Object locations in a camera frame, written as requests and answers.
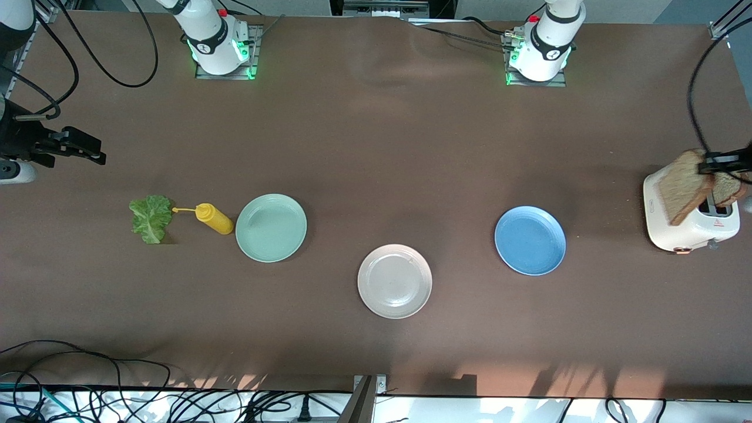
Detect white toaster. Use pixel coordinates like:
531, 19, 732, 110
642, 167, 742, 254

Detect mint green plate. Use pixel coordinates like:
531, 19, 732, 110
235, 193, 308, 263

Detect brown bread slice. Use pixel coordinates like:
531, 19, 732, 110
713, 172, 750, 207
654, 149, 716, 227

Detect aluminium frame corner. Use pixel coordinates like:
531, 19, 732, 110
708, 0, 752, 41

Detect beige plate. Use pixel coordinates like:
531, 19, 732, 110
357, 244, 433, 320

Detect aluminium frame rail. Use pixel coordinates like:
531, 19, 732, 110
0, 0, 61, 98

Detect blue plate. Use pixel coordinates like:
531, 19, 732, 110
494, 206, 567, 277

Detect yellow squeeze bottle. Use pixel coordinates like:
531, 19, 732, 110
172, 203, 234, 236

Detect grey metal bracket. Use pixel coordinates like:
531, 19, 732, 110
347, 374, 388, 423

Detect green lettuce leaf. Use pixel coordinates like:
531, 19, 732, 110
129, 194, 174, 245

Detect teal cable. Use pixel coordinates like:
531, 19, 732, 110
0, 382, 59, 415

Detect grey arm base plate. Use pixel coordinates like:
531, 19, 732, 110
195, 25, 259, 80
505, 32, 568, 88

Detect black equipment box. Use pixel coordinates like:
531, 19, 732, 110
329, 0, 456, 21

